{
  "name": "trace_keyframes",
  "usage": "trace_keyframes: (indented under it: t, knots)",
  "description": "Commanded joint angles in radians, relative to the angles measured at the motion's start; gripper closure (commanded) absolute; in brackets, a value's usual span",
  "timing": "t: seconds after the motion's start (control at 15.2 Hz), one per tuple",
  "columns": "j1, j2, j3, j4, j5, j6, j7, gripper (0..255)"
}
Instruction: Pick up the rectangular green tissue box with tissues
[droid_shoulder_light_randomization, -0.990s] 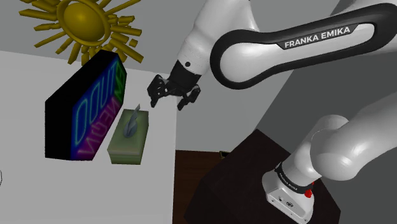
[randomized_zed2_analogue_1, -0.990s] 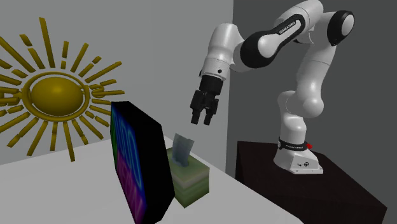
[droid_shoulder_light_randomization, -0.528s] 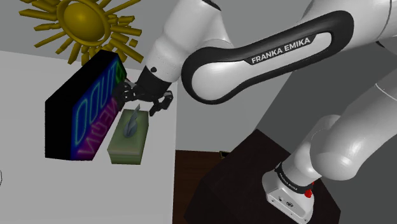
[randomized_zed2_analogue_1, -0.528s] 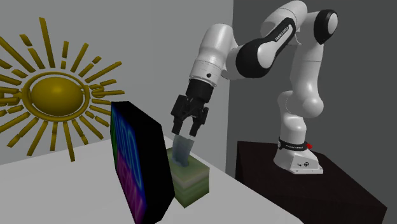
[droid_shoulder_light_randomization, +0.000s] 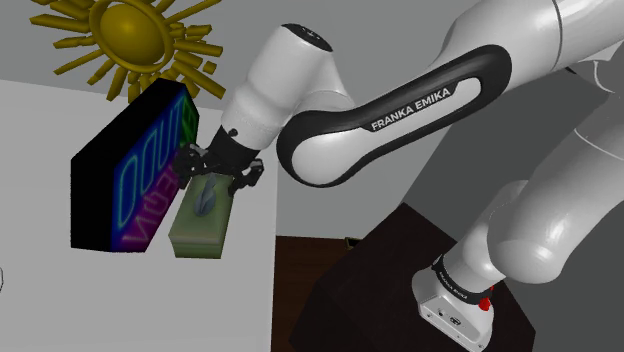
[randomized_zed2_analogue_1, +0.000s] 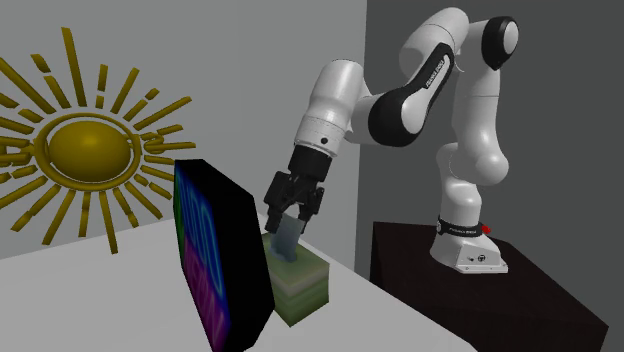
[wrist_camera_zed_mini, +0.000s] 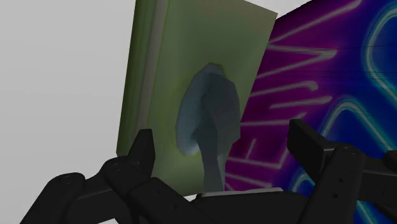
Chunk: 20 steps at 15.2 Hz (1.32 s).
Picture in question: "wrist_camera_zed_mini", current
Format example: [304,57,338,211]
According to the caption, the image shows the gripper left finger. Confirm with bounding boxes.
[19,129,199,224]

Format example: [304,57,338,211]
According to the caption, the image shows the purple blue neon-patterned robot stand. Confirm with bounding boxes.
[223,0,397,224]

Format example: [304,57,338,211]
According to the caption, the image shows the green tissue box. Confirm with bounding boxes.
[116,0,279,196]

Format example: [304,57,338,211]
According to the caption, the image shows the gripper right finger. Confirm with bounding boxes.
[287,118,397,224]

